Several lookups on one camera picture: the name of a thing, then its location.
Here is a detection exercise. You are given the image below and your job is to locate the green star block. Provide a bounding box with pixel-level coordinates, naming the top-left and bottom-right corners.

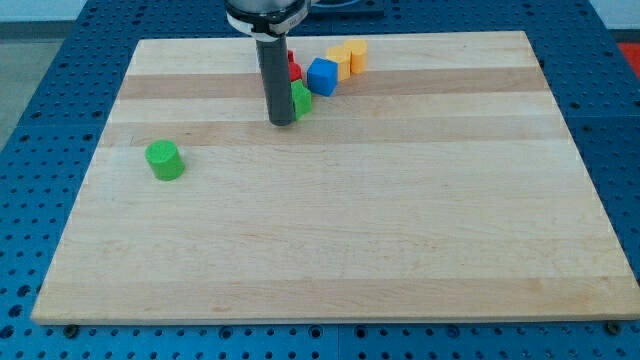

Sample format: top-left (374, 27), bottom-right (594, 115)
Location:
top-left (291, 80), bottom-right (313, 121)

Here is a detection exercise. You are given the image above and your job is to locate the blue cube block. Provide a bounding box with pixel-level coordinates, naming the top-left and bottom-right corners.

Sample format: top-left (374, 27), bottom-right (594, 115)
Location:
top-left (307, 58), bottom-right (338, 97)

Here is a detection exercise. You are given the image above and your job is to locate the red block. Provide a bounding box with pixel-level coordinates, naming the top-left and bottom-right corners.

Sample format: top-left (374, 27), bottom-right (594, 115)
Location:
top-left (287, 50), bottom-right (303, 82)

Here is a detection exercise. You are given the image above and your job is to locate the wooden board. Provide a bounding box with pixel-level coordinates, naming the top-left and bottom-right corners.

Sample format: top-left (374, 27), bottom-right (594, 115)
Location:
top-left (32, 31), bottom-right (639, 325)

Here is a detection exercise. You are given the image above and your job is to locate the yellow cube block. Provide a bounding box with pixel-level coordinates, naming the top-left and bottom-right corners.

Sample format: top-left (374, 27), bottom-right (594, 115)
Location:
top-left (325, 45), bottom-right (351, 82)

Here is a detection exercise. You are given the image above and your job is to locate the grey cylindrical pointer rod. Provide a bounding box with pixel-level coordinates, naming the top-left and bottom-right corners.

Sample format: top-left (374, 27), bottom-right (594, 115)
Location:
top-left (256, 35), bottom-right (295, 127)

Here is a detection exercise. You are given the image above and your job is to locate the yellow cylinder block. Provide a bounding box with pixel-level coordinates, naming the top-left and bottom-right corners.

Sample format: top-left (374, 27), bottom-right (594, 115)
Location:
top-left (343, 38), bottom-right (368, 74)

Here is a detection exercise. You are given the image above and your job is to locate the green cylinder block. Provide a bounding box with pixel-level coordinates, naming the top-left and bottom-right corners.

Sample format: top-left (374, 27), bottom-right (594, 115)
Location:
top-left (145, 139), bottom-right (185, 181)

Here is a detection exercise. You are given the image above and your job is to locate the blue perforated table plate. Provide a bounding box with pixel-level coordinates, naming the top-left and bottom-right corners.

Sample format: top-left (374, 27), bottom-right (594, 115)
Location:
top-left (1, 1), bottom-right (639, 359)

